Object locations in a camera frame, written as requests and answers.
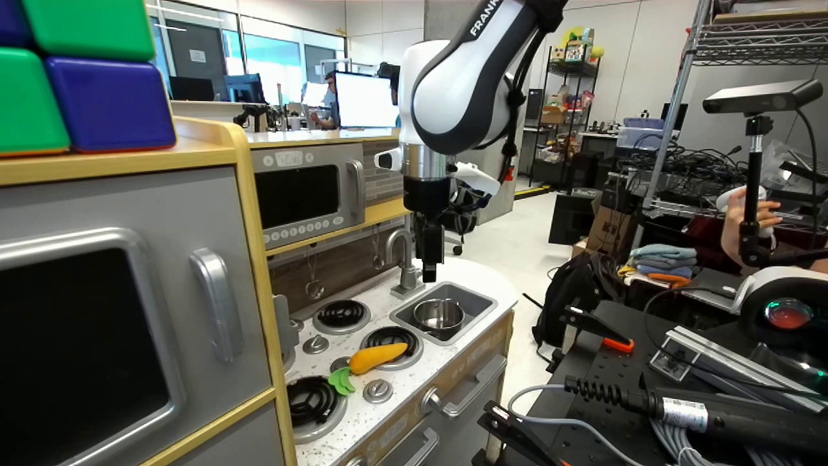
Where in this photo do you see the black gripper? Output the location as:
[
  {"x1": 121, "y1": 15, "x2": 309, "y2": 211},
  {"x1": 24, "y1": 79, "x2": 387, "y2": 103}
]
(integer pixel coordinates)
[{"x1": 404, "y1": 175, "x2": 450, "y2": 281}]

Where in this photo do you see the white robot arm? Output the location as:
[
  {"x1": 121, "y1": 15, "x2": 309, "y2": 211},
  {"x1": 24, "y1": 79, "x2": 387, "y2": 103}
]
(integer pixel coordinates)
[{"x1": 373, "y1": 0, "x2": 566, "y2": 289}]

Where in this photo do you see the silver toy faucet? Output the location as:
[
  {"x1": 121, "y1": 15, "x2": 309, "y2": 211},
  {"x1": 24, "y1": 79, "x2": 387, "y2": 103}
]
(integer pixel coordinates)
[{"x1": 386, "y1": 228, "x2": 419, "y2": 298}]

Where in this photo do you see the white toy kitchen stove counter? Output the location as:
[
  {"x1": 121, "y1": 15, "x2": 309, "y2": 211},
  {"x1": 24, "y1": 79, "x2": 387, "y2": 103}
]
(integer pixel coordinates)
[{"x1": 287, "y1": 258, "x2": 517, "y2": 466}]

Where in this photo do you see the small steel pot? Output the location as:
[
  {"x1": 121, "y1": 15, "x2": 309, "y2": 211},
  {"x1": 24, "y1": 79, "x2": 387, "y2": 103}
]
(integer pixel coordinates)
[{"x1": 415, "y1": 298, "x2": 466, "y2": 333}]

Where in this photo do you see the orange carrot plush toy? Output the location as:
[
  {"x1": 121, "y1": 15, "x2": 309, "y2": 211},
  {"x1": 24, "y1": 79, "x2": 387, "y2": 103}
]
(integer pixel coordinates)
[{"x1": 328, "y1": 342, "x2": 408, "y2": 395}]

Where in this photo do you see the grey toy microwave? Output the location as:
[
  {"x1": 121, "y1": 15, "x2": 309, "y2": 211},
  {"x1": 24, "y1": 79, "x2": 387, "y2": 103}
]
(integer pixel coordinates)
[{"x1": 252, "y1": 144, "x2": 365, "y2": 248}]

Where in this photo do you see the grey toy oven cabinet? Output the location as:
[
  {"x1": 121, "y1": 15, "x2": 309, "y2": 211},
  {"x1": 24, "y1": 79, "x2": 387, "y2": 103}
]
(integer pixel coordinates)
[{"x1": 0, "y1": 119, "x2": 292, "y2": 466}]

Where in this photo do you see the person's hand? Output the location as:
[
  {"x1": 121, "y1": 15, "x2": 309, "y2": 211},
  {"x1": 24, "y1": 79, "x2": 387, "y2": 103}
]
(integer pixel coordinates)
[{"x1": 719, "y1": 183, "x2": 787, "y2": 267}]

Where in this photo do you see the black backpack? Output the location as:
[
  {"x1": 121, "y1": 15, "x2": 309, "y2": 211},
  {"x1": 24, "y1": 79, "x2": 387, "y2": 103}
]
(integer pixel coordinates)
[{"x1": 534, "y1": 253, "x2": 622, "y2": 347}]

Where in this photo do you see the computer monitor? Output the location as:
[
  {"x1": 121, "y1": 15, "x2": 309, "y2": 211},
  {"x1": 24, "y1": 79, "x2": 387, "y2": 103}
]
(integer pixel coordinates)
[{"x1": 337, "y1": 73, "x2": 399, "y2": 128}]

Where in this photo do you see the metal storage shelf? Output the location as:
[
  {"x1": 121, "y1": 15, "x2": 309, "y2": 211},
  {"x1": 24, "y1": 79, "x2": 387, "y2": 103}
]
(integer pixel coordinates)
[{"x1": 530, "y1": 26, "x2": 602, "y2": 188}]

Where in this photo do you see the blue storage cube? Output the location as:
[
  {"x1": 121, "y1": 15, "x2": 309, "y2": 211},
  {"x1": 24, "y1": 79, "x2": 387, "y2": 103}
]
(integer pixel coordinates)
[{"x1": 0, "y1": 0, "x2": 178, "y2": 154}]

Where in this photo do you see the black power tool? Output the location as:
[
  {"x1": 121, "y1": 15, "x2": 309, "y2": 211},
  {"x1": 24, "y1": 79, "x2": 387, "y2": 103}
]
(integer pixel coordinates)
[{"x1": 563, "y1": 374, "x2": 828, "y2": 457}]

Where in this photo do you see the green storage cube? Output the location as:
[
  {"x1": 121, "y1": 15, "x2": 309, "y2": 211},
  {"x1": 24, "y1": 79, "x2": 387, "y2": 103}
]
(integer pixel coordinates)
[{"x1": 0, "y1": 0, "x2": 157, "y2": 158}]

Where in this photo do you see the orange clamp handle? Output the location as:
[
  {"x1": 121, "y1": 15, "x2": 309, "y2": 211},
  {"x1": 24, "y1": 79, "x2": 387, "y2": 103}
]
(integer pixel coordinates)
[{"x1": 602, "y1": 337, "x2": 636, "y2": 354}]

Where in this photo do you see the black camera on stand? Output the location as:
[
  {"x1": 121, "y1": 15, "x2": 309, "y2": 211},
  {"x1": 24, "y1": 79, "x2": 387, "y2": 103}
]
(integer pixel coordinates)
[{"x1": 704, "y1": 77, "x2": 822, "y2": 267}]

